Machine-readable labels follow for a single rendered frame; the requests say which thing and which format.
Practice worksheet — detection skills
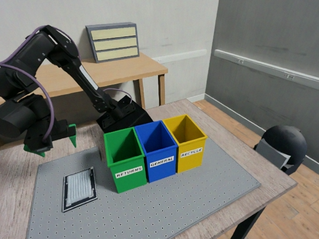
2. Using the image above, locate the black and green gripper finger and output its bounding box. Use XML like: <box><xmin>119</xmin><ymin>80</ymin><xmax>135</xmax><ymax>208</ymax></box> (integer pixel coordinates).
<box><xmin>69</xmin><ymin>124</ymin><xmax>76</xmax><ymax>148</ymax></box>
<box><xmin>23</xmin><ymin>145</ymin><xmax>45</xmax><ymax>157</ymax></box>

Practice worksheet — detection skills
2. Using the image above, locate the blue general bin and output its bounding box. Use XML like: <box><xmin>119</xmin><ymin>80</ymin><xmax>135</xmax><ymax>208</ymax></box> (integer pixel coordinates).
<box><xmin>134</xmin><ymin>120</ymin><xmax>178</xmax><ymax>183</ymax></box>

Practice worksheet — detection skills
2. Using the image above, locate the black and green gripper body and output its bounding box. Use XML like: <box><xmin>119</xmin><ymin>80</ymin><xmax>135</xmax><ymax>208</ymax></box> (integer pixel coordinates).
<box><xmin>41</xmin><ymin>113</ymin><xmax>76</xmax><ymax>141</ymax></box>

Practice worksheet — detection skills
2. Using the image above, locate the yellow recycle bin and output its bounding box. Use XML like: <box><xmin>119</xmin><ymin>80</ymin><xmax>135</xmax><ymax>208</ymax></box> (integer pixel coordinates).
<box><xmin>162</xmin><ymin>114</ymin><xmax>208</xmax><ymax>173</ymax></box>

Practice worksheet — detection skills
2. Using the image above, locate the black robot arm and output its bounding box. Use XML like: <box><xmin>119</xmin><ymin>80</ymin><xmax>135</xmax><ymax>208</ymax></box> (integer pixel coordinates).
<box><xmin>0</xmin><ymin>25</ymin><xmax>137</xmax><ymax>153</ymax></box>

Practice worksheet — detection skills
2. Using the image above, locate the green open-top bin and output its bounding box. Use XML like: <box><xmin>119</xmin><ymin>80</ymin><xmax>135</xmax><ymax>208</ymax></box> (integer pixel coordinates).
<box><xmin>104</xmin><ymin>127</ymin><xmax>147</xmax><ymax>194</ymax></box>

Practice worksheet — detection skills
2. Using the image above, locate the white well plate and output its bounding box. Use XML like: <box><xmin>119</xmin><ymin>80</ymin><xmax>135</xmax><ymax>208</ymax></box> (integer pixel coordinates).
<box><xmin>67</xmin><ymin>170</ymin><xmax>92</xmax><ymax>205</ymax></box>

